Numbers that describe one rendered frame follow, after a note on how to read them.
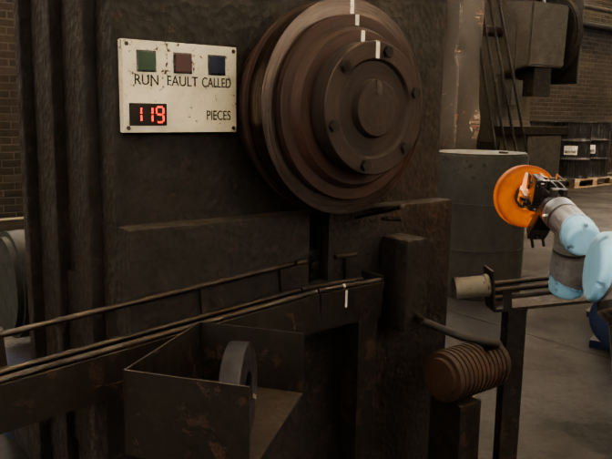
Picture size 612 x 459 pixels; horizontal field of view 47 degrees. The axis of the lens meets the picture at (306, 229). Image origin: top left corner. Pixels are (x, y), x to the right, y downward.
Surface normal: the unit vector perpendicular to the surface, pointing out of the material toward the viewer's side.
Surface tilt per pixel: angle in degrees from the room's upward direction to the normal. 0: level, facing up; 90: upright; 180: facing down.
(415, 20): 90
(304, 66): 64
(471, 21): 90
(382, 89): 90
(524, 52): 90
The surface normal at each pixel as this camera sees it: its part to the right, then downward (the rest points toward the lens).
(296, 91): -0.42, -0.01
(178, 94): 0.61, 0.14
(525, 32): -0.85, 0.07
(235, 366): -0.07, -0.65
